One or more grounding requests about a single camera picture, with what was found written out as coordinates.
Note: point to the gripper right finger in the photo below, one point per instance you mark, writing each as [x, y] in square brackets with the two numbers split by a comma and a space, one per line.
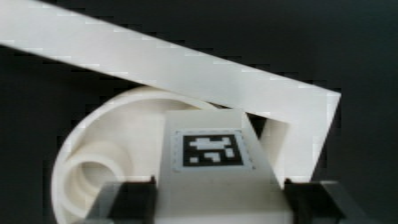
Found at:
[322, 203]

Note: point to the white U-shaped fence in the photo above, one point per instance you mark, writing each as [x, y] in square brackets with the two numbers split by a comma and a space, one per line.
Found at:
[78, 40]

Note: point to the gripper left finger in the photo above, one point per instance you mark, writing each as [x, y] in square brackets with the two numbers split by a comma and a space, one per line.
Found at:
[125, 203]

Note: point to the white round stool seat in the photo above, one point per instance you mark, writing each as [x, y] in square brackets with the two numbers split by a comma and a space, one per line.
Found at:
[112, 149]

